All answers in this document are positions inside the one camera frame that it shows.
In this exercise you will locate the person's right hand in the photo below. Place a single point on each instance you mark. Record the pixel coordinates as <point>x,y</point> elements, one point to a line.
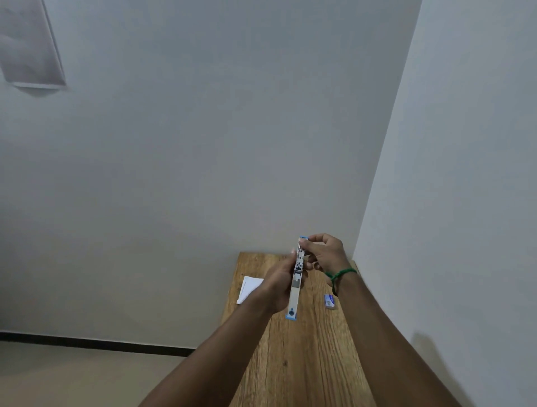
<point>333,255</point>

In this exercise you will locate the person's left hand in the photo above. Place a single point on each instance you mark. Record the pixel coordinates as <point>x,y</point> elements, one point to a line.
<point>277,289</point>

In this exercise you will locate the person's right fingers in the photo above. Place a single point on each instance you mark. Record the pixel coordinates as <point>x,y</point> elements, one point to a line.
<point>316,241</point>

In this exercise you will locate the person's left fingers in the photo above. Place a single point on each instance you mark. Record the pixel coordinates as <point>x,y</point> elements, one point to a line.
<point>295,260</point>

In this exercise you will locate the silver and blue stapler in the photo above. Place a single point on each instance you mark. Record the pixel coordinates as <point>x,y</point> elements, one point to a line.
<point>295,295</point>

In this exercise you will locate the person's left forearm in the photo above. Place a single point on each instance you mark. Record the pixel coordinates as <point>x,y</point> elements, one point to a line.
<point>218,360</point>

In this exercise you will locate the person's right forearm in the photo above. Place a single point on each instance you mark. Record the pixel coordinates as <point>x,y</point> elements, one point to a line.
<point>386,348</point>

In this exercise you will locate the small blue white staple box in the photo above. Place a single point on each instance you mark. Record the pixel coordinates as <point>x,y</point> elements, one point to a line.
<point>330,301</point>

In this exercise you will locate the white paper sheet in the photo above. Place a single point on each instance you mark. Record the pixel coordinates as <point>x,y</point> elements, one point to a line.
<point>248,289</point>

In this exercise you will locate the white sheet on wall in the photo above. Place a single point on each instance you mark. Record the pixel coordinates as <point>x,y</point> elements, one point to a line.
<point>29,46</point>

